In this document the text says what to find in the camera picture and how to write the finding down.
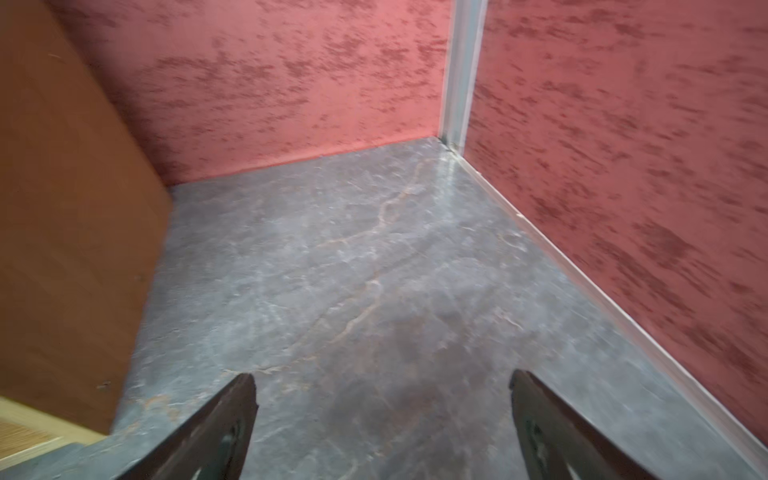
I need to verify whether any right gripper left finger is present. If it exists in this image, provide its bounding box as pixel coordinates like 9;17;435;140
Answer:
119;373;258;479

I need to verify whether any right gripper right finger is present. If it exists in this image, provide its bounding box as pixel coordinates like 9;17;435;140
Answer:
509;369;655;479

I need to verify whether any wooden shelf unit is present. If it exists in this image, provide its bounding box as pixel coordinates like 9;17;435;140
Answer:
1;1;171;468

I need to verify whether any right corner aluminium post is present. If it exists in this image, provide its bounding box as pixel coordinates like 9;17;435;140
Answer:
438;0;488;156

